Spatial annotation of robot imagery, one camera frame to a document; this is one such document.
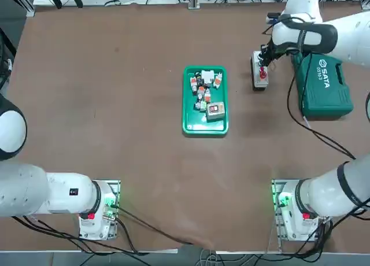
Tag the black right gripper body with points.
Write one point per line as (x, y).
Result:
(275, 50)

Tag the white circuit breaker block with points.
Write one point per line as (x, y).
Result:
(208, 75)

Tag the green-tipped button module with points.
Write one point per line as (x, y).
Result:
(200, 106)

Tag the grey switch box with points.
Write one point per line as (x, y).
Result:
(215, 112)

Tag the silver-headed orange-white button module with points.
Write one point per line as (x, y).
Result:
(217, 81)

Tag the aluminium profile rail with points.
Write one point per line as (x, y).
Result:
(29, 4)

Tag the green plastic tray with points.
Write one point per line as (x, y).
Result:
(202, 126)

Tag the small black device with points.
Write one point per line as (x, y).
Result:
(273, 18)

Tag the orange-white button contact module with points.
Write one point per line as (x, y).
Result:
(193, 83)
(207, 96)

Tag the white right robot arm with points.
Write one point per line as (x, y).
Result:
(352, 31)

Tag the white four-button control box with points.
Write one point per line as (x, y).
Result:
(260, 82)

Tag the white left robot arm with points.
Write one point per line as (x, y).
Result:
(57, 190)

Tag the green SATA tool case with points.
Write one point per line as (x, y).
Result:
(323, 98)

